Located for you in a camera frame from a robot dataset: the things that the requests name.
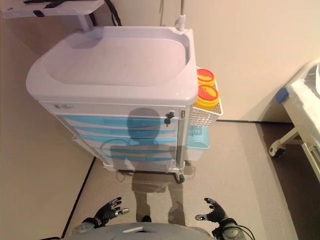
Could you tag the white medical cart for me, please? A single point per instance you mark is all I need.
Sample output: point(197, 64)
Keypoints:
point(112, 65)

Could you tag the grey robot torso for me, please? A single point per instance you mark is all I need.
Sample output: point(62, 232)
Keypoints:
point(112, 232)

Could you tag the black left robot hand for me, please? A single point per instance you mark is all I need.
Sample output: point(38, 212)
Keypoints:
point(108, 212)

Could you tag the bed caster wheel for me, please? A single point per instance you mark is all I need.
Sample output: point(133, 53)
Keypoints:
point(277, 152)

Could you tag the cart caster wheel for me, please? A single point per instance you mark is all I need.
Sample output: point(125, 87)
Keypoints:
point(180, 178)

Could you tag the slim blue-front cart drawer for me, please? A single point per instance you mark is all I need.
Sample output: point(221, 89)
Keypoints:
point(100, 122)
point(112, 132)

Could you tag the yellow sharps container red lid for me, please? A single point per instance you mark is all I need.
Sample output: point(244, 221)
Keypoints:
point(206, 75)
point(207, 93)

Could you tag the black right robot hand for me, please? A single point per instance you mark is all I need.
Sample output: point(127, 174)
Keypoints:
point(217, 214)

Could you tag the blue bed corner bracket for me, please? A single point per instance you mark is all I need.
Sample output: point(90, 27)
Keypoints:
point(282, 95)

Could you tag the white mesh basket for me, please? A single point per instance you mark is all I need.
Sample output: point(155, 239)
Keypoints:
point(202, 117)

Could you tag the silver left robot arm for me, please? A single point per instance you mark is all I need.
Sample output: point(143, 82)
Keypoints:
point(86, 226)

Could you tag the white hospital bed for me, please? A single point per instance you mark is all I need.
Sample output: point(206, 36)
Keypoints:
point(305, 105)

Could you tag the metal IV pole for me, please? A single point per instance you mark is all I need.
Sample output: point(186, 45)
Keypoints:
point(181, 20)

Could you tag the blue-lid waste bin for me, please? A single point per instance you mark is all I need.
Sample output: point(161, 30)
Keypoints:
point(198, 141)

